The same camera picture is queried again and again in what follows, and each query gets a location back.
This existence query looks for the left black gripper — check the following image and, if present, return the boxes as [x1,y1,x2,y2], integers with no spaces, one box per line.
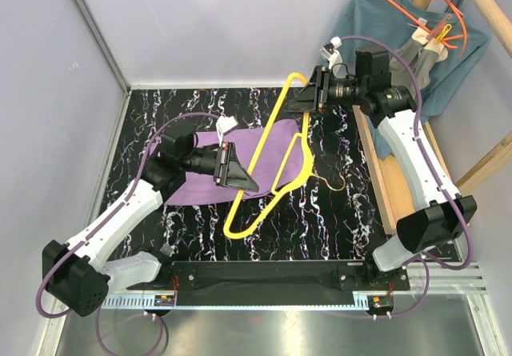
[181,142,259,191]

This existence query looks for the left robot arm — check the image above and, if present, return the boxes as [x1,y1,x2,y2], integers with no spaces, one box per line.
[35,133,259,318]

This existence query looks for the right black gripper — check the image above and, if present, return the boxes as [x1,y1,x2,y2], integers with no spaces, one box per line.
[283,66,366,118]

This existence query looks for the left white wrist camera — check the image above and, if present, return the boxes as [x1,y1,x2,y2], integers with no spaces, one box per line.
[215,115,238,143]

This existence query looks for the yellow clothes peg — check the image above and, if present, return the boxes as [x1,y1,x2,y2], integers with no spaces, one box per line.
[433,24,452,44]

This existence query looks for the aluminium frame rail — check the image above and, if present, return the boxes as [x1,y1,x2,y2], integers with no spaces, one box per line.
[71,0,131,94]

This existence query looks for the yellow plastic hanger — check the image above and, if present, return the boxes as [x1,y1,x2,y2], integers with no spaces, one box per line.
[222,71,346,239]

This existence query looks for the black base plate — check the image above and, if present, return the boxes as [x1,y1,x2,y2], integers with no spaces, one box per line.
[172,260,410,309]

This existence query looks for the orange plastic hanger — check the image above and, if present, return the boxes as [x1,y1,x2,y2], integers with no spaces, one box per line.
[345,0,468,58]

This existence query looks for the teal t-shirt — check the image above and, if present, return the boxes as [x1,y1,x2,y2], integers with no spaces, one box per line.
[331,0,492,161]

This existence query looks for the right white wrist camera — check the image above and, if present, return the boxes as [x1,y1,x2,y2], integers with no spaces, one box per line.
[319,36,342,70]

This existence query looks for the purple trousers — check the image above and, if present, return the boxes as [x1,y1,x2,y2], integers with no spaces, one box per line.
[165,119,303,206]

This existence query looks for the wooden clothes rack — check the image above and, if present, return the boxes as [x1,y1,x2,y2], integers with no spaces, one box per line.
[354,0,511,234]

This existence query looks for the grey beige cloth bag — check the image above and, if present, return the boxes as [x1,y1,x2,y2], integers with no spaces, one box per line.
[389,28,448,98]

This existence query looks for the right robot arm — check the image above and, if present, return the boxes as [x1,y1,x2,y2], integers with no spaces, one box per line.
[285,39,477,290]

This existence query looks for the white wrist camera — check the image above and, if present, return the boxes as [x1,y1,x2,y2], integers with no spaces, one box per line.
[319,36,342,70]
[215,115,238,143]

